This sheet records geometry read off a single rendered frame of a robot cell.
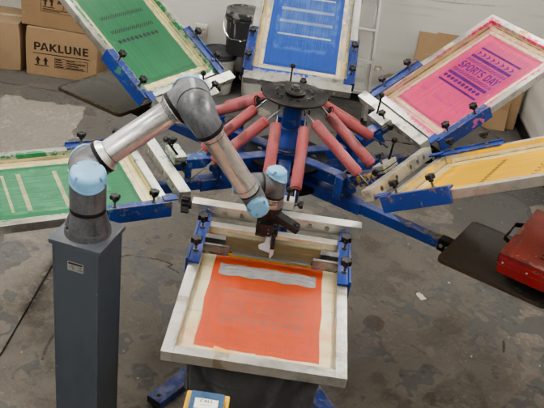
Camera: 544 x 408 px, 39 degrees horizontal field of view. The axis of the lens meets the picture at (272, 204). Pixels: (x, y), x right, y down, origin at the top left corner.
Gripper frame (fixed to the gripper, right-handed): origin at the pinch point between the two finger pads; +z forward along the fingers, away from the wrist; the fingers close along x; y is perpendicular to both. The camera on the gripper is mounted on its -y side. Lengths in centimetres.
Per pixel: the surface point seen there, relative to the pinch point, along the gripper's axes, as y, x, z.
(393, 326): -70, -95, 102
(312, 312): -17.1, 25.9, 5.4
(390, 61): -76, -412, 62
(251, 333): 2.9, 42.1, 5.1
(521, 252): -94, -10, -9
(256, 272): 4.9, 7.6, 4.8
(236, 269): 12.2, 7.5, 4.7
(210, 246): 23.0, 2.9, -0.6
